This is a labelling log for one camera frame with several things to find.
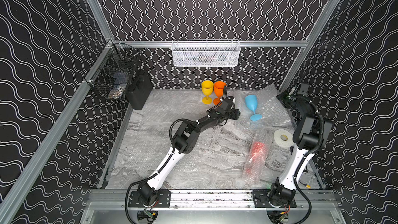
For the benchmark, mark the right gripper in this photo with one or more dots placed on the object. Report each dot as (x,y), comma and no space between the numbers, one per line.
(281,97)

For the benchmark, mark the orange wine glass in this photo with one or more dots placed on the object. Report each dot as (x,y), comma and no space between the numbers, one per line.
(218,90)

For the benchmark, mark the blue wine glass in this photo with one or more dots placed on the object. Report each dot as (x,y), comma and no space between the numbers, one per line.
(252,104)

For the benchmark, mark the yellow wine glass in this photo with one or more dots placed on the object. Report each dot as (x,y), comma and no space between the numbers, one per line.
(207,87)

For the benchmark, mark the red wine glass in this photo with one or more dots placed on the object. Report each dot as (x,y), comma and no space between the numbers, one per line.
(258,154)

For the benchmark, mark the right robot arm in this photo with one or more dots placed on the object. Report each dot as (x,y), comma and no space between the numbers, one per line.
(309,136)

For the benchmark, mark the white tape roll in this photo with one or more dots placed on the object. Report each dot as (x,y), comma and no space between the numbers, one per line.
(283,138)

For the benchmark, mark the black box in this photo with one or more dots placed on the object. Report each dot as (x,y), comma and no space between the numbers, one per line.
(139,90)

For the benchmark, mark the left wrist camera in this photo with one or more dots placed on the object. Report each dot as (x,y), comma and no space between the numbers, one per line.
(228,101)

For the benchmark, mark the black wire basket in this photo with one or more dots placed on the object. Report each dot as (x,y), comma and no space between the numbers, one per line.
(115,75)

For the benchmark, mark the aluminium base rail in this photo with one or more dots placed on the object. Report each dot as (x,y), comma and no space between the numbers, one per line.
(201,200)

